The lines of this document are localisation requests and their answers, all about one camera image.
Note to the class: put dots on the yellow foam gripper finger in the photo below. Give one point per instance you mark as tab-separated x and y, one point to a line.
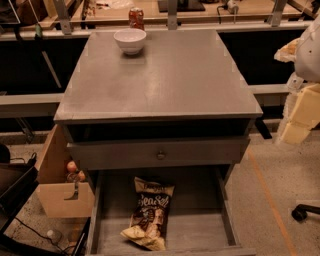
288	52
304	116

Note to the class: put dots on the cardboard box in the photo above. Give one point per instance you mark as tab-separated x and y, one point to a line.
60	198

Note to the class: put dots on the red soda can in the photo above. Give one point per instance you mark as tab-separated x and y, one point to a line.
136	18

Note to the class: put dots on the grey top drawer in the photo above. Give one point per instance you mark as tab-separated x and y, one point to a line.
129	154

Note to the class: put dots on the red apple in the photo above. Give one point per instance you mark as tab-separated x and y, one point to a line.
71	167

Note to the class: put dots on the grey open middle drawer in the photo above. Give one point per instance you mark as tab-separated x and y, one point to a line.
199	222

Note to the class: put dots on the black chair base leg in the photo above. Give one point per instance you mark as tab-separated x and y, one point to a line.
300	212

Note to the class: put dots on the grey wooden drawer cabinet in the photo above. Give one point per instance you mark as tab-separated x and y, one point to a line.
182	85

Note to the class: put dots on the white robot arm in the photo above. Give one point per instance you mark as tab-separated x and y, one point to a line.
306	69

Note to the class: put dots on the brown chip bag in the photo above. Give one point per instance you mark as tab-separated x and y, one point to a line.
148	222

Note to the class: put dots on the white ceramic bowl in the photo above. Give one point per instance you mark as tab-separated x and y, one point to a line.
130	40

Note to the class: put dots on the clear plastic bottle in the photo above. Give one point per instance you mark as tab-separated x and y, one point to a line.
54	235

